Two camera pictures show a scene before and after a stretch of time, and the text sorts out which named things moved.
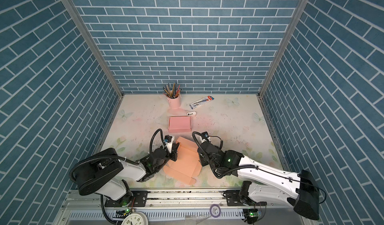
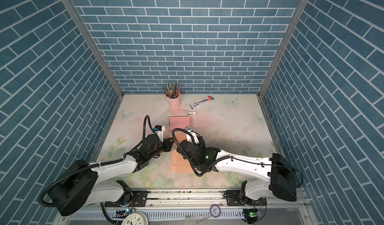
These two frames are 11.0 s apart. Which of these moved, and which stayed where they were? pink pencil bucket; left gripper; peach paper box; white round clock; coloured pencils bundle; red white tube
Moved: left gripper; peach paper box
Stayed: pink pencil bucket; red white tube; white round clock; coloured pencils bundle
